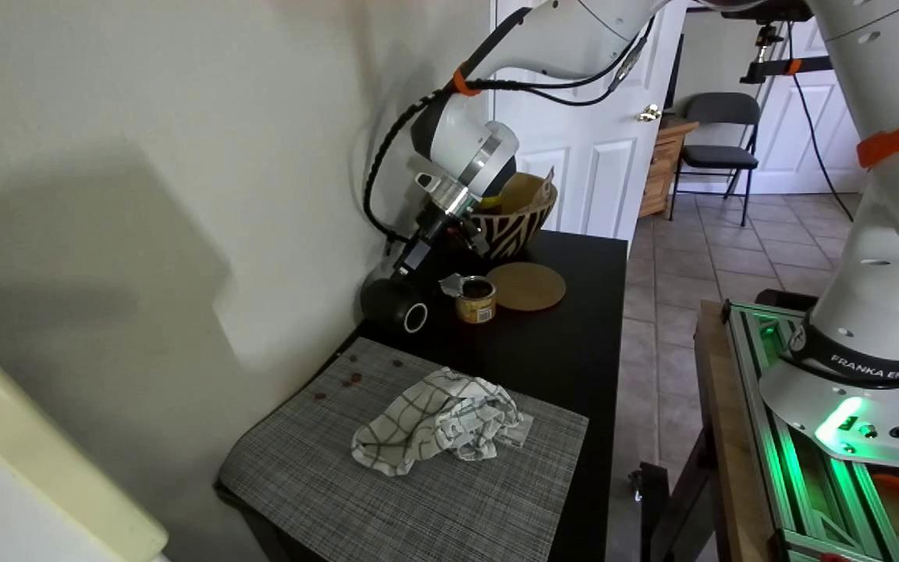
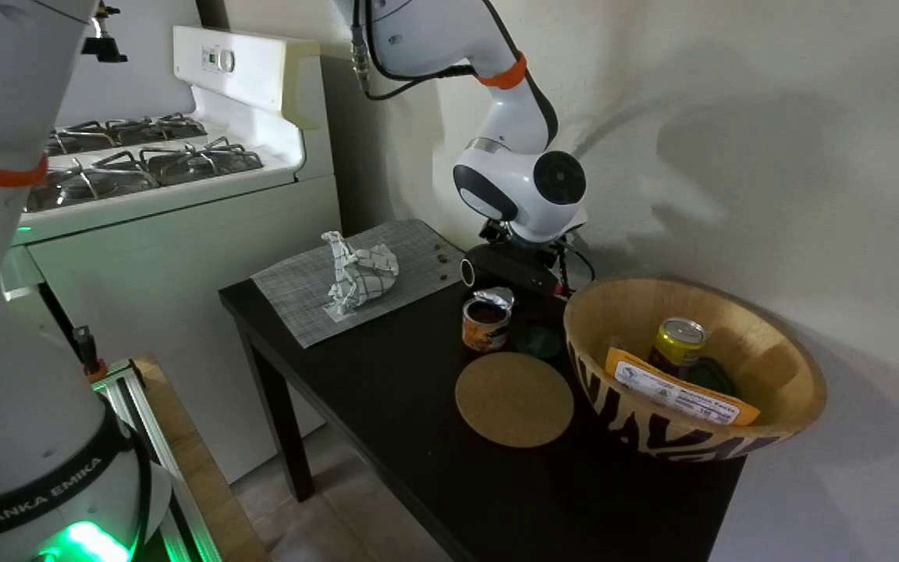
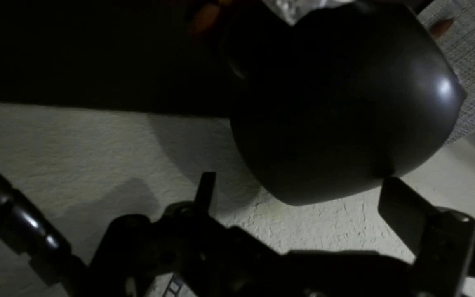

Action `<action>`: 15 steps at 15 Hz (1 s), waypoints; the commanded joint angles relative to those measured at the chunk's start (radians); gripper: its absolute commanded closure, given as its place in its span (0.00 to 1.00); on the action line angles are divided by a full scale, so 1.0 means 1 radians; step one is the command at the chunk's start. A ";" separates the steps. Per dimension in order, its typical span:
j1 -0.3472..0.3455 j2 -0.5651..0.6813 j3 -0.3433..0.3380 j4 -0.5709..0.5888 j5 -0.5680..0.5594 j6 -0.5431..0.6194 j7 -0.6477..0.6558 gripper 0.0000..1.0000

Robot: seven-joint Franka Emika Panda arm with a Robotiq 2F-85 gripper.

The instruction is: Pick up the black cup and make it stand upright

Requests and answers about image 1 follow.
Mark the wooden bowl with zebra pattern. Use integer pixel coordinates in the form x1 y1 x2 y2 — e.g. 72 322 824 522
464 172 563 262

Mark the white checked cloth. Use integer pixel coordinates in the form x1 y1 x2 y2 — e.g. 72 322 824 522
351 364 537 482

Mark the black cup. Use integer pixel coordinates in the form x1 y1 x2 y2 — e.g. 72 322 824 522
363 272 433 342

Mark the wooden cabinet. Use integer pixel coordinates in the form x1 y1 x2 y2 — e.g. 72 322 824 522
636 116 701 222

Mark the black table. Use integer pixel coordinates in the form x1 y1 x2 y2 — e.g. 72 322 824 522
213 227 630 562

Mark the metal robot stand frame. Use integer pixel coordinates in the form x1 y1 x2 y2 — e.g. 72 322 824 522
725 298 899 562

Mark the grey woven placemat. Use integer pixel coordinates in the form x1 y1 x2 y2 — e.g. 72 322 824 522
215 334 593 562

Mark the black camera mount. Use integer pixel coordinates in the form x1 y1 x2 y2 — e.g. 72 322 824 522
738 5 840 89

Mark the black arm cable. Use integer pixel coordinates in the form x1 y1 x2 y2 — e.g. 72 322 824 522
359 5 673 243

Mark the round cork mat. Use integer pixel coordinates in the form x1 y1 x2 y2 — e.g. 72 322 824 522
483 259 571 317

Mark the small wooden cup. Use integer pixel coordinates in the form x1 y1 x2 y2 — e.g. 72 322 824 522
452 274 504 327

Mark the wooden board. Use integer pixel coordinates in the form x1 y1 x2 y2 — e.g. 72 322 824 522
689 298 786 562

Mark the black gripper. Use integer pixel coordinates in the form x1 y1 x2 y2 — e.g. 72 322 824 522
369 183 480 303

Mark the black folding chair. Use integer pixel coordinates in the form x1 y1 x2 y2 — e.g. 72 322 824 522
667 89 764 231

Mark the white panel door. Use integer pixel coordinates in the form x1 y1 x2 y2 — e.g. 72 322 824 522
488 0 683 250

